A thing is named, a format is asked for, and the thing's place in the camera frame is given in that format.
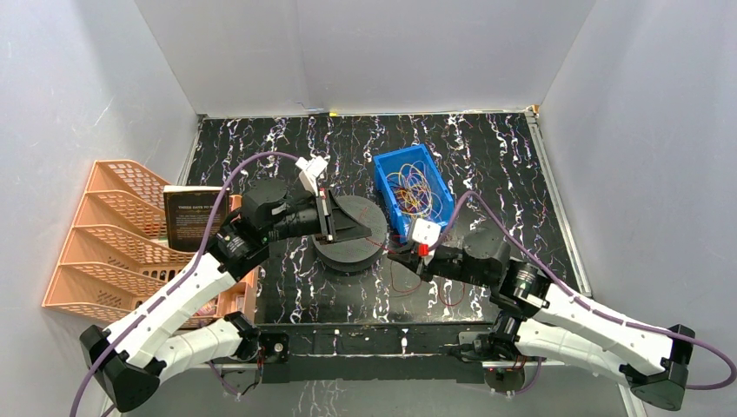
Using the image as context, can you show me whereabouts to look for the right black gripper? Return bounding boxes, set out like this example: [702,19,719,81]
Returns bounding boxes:
[387,243,493,288]

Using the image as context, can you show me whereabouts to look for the red wire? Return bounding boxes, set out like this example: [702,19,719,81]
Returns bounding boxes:
[356,207,468,308]

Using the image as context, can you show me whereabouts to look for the black cable spool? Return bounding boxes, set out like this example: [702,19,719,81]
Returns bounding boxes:
[311,195,388,274]

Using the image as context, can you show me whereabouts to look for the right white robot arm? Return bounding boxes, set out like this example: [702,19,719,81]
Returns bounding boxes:
[389,229,694,411]

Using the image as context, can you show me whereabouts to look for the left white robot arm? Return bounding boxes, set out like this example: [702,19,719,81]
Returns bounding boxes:
[80,179,372,413]

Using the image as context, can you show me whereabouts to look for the blue plastic bin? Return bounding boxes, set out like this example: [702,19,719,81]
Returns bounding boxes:
[374,144,455,242]

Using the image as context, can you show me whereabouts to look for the orange compartment organizer tray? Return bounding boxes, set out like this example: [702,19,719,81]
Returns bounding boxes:
[210,195,260,321]

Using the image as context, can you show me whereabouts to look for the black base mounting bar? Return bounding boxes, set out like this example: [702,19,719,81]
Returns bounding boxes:
[204,321,542,386]

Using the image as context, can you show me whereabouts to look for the dark book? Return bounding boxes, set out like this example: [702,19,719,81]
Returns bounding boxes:
[163,185,222,253]

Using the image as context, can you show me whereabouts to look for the orange mesh file rack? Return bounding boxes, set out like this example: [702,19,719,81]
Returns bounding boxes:
[42,160,193,324]

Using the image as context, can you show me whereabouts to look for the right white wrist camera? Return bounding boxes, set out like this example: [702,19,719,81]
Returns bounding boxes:
[407,218,442,265]

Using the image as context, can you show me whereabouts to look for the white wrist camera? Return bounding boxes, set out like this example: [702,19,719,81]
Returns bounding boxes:
[407,218,442,265]
[295,156,328,195]

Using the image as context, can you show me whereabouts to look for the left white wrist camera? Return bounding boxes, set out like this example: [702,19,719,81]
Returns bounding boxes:
[295,156,328,195]

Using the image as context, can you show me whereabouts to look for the colourful wire bundle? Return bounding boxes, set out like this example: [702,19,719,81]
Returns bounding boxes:
[384,162,449,222]

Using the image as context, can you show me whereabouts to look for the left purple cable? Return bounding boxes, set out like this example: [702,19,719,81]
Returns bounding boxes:
[69,151,303,417]

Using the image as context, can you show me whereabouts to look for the purple cable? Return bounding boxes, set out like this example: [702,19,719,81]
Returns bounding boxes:
[69,151,303,417]
[428,190,737,391]

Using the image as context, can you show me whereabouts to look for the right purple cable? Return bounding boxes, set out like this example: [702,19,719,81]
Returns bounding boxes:
[428,190,737,391]

